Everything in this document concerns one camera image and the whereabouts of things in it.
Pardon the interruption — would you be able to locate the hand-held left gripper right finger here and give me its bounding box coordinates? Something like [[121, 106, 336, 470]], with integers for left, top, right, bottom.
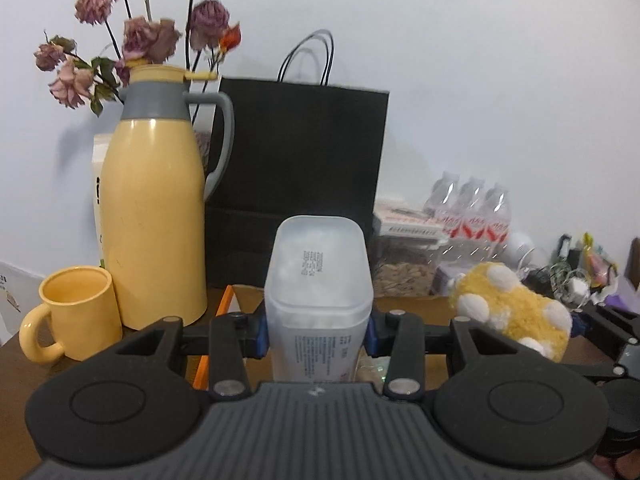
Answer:
[[364, 309, 527, 402]]

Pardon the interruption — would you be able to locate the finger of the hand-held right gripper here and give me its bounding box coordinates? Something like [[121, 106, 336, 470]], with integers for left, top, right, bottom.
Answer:
[[565, 347, 640, 386], [572, 304, 640, 347]]

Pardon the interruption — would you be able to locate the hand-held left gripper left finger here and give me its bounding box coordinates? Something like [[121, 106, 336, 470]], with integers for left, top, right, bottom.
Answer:
[[114, 311, 267, 402]]

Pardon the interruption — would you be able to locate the red cardboard box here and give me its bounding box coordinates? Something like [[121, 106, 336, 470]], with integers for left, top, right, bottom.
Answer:
[[194, 284, 458, 391]]

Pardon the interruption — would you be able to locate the yellow plush toy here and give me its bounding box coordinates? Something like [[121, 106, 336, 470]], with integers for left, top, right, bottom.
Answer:
[[448, 261, 574, 362]]

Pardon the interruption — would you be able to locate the translucent plastic swab container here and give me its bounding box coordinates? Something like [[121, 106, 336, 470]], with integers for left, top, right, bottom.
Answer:
[[263, 215, 374, 385]]

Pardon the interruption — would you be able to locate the colourful snack packet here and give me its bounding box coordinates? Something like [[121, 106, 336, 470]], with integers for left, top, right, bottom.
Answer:
[[579, 232, 620, 288]]

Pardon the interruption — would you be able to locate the green black small device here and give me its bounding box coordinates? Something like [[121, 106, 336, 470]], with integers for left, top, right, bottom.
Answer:
[[554, 234, 574, 267]]

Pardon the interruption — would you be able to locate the clear jar of seeds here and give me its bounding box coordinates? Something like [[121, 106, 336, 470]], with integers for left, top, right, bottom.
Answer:
[[372, 232, 451, 297]]

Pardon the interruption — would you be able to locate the white flat box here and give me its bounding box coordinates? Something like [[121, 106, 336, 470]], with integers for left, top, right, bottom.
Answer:
[[373, 200, 447, 238]]

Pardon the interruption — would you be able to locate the clear water bottle red label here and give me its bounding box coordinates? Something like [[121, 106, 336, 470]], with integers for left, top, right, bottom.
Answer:
[[456, 177, 490, 261], [479, 183, 513, 261], [424, 171, 461, 261]]

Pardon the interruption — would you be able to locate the yellow thermos jug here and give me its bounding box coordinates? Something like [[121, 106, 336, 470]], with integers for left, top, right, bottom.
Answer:
[[101, 63, 236, 331]]

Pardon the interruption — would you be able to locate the yellow mug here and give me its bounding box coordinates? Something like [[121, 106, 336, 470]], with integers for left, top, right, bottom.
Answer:
[[19, 266, 123, 363]]

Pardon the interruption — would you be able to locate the black paper bag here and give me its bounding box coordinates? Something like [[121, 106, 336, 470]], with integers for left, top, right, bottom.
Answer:
[[202, 29, 391, 291]]

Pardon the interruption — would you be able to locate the white milk carton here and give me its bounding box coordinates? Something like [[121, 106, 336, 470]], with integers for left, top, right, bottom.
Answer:
[[92, 133, 118, 268]]

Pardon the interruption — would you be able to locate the white printed card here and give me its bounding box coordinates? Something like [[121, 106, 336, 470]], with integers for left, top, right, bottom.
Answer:
[[0, 260, 47, 343]]

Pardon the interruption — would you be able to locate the dried rose bouquet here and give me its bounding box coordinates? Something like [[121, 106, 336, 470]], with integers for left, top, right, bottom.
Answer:
[[34, 0, 243, 161]]

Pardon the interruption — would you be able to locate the tangle of charger cables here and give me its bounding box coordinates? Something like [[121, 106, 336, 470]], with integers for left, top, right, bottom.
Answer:
[[519, 252, 593, 311]]

